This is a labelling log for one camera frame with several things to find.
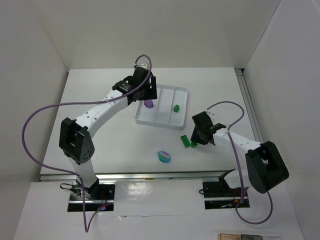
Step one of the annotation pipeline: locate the aluminium front rail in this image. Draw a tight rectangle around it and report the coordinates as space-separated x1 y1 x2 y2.
39 170 226 182

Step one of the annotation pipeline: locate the purple rounded lego piece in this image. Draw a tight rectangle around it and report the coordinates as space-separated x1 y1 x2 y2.
143 99 154 109

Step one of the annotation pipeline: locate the grey box at edge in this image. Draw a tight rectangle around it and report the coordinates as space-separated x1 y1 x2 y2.
241 234 263 240

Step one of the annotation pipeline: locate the aluminium side rail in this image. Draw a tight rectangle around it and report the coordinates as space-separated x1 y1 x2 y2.
234 67 276 177

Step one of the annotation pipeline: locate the brown box at edge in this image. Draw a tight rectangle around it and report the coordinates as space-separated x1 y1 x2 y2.
217 233 242 240

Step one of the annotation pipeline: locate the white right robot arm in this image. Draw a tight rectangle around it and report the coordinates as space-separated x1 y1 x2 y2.
191 111 290 194

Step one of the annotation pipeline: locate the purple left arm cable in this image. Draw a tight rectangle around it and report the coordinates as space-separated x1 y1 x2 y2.
21 54 153 233

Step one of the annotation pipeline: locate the green square lego brick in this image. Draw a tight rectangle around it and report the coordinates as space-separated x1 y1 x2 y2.
173 104 180 113

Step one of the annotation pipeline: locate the white three-compartment tray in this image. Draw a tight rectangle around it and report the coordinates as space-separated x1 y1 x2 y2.
134 84 189 131

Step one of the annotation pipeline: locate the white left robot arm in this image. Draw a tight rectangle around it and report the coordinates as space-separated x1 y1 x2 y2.
59 66 157 198

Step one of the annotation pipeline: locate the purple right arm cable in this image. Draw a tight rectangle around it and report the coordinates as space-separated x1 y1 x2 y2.
206 100 274 224

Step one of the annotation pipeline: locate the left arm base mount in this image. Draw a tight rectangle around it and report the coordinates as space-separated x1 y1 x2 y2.
59 183 116 212

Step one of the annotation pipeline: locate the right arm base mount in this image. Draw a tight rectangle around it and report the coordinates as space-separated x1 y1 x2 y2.
198 181 250 210

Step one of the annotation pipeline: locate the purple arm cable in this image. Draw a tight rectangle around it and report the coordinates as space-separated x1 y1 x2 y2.
206 100 274 224
21 54 153 233

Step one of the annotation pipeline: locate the green long lego brick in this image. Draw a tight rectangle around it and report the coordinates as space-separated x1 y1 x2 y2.
180 135 191 148

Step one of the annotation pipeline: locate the green sloped lego brick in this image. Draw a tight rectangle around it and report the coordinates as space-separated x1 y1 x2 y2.
191 141 198 148

